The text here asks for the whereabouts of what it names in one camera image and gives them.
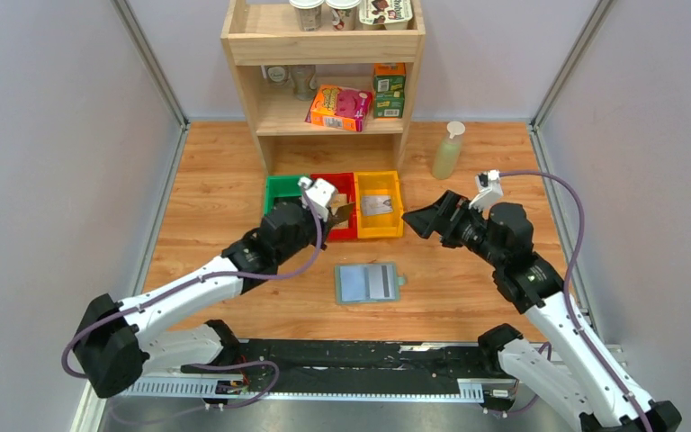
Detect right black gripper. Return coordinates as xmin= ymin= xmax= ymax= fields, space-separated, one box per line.
xmin=400 ymin=190 xmax=504 ymax=269

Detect dark credit card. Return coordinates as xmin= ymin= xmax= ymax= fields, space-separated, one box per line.
xmin=328 ymin=202 xmax=355 ymax=230

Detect grey-green card holder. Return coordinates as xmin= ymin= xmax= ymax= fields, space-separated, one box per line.
xmin=334 ymin=262 xmax=407 ymax=304

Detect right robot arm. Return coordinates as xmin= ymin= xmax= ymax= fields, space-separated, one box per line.
xmin=402 ymin=191 xmax=682 ymax=431

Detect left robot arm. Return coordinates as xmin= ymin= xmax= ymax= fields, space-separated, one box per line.
xmin=61 ymin=196 xmax=333 ymax=399

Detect tan cards in red bin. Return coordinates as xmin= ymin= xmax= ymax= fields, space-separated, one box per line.
xmin=330 ymin=193 xmax=349 ymax=212

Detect white card in yellow bin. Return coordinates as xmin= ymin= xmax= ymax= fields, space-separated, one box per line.
xmin=360 ymin=194 xmax=394 ymax=217

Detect yellow plastic bin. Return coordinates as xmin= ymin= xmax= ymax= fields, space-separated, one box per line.
xmin=354 ymin=171 xmax=404 ymax=239

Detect green plastic bin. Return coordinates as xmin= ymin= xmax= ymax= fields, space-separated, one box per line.
xmin=263 ymin=175 xmax=301 ymax=215

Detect red plastic bin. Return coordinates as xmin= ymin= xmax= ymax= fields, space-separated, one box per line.
xmin=311 ymin=172 xmax=358 ymax=241

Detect green soap bottle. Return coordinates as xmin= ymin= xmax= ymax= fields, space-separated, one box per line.
xmin=431 ymin=121 xmax=466 ymax=180

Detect orange pink snack box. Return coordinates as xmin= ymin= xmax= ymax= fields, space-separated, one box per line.
xmin=305 ymin=85 xmax=373 ymax=132

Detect wooden shelf unit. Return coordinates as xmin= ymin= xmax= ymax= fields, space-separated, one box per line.
xmin=220 ymin=1 xmax=426 ymax=174

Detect green orange carton box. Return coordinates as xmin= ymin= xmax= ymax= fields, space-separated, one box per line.
xmin=372 ymin=63 xmax=407 ymax=119

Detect clear glass on shelf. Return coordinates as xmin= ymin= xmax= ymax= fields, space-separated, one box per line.
xmin=290 ymin=65 xmax=319 ymax=101

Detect glass jar on shelf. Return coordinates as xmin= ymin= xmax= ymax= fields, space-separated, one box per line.
xmin=263 ymin=65 xmax=290 ymax=87

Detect chocolate pudding pack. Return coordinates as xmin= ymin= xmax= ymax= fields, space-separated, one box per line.
xmin=358 ymin=0 xmax=414 ymax=30

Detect left yogurt cup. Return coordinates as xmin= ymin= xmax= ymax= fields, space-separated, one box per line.
xmin=289 ymin=0 xmax=324 ymax=32

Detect yogurt cup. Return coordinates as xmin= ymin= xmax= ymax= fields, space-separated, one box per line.
xmin=325 ymin=0 xmax=360 ymax=32
xmin=289 ymin=0 xmax=324 ymax=32

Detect middle yogurt cup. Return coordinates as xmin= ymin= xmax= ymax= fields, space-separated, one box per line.
xmin=325 ymin=0 xmax=360 ymax=32

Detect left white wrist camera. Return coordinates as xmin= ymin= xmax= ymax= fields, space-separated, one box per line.
xmin=297 ymin=176 xmax=338 ymax=221

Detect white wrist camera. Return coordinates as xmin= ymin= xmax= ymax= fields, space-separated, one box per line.
xmin=469 ymin=170 xmax=504 ymax=212
xmin=297 ymin=176 xmax=338 ymax=221

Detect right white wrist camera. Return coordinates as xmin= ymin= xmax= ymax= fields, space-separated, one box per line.
xmin=469 ymin=170 xmax=504 ymax=212

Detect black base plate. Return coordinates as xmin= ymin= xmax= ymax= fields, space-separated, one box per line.
xmin=179 ymin=338 xmax=537 ymax=396

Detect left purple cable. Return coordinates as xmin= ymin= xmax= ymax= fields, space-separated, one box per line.
xmin=60 ymin=190 xmax=324 ymax=412

